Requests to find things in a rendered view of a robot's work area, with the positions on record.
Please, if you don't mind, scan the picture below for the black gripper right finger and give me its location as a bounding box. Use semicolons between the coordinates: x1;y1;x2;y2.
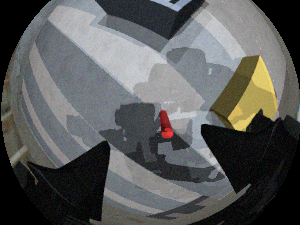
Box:
200;117;281;194

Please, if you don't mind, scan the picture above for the dark red peg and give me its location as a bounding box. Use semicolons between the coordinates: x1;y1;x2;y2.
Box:
159;111;173;139

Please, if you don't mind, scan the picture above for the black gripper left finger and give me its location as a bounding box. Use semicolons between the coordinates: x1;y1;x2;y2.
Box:
27;141;110;222

